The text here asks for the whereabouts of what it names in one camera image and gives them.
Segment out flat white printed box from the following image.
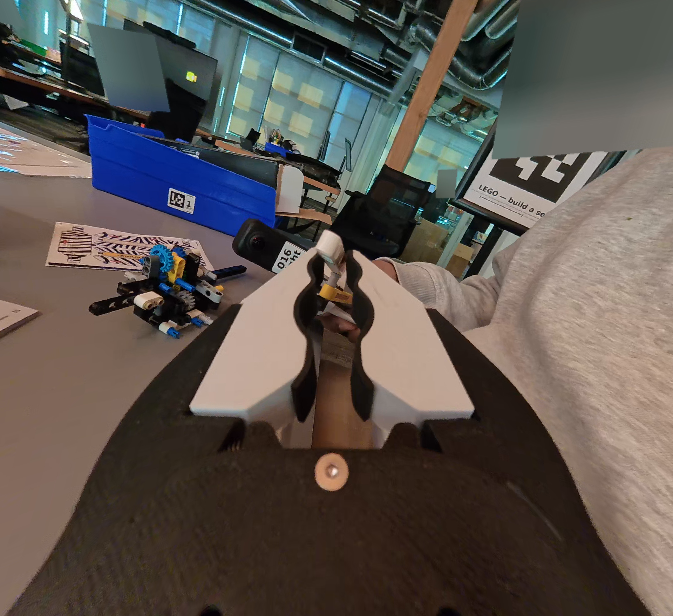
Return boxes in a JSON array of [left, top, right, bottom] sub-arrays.
[[0, 121, 93, 179]]

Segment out wooden post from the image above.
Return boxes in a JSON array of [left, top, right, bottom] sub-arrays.
[[385, 0, 508, 171]]

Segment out blue plastic bin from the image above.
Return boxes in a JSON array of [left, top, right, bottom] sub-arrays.
[[84, 114, 279, 237]]

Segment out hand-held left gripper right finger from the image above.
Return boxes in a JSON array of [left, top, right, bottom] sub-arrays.
[[344, 249, 475, 450]]

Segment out printed instruction sheet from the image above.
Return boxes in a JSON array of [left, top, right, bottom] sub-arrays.
[[46, 222, 215, 272]]

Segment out long wooden desk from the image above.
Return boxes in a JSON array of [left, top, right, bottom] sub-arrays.
[[0, 64, 153, 120]]

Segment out black office chair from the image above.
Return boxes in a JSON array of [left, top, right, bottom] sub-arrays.
[[330, 164, 433, 260]]

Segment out brown cardboard boxes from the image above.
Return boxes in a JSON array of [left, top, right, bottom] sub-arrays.
[[415, 219, 474, 270]]

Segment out white and yellow lego piece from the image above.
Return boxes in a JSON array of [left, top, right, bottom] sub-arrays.
[[314, 230, 354, 318]]

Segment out multicoloured lego gear assembly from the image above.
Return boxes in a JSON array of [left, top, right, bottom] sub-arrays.
[[88, 243, 248, 338]]

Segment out black computer monitor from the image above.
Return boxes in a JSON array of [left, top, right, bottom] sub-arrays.
[[142, 22, 219, 141]]

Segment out person in grey sweater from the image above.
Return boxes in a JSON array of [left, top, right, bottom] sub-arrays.
[[426, 145, 673, 616]]

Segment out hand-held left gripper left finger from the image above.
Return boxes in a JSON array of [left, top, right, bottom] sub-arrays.
[[189, 252, 322, 450]]

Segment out person's right forearm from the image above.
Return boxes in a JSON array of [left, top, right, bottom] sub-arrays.
[[372, 256, 526, 335]]

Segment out white task sign with marker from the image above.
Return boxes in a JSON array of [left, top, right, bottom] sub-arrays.
[[455, 151, 645, 230]]

